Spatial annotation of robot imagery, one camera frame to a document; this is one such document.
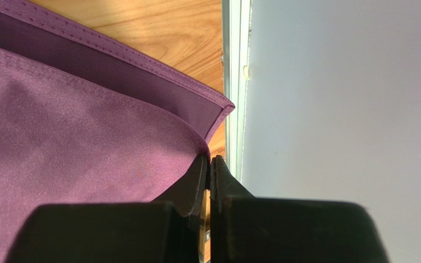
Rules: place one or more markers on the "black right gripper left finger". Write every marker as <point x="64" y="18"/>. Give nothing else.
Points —
<point x="166" y="229"/>

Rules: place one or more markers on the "aluminium frame rail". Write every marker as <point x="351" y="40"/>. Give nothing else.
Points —
<point x="236" y="25"/>

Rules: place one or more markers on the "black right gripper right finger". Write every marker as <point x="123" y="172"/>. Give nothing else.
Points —
<point x="245" y="228"/>

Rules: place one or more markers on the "purple cloth napkin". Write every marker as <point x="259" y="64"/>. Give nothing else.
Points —
<point x="87" y="119"/>

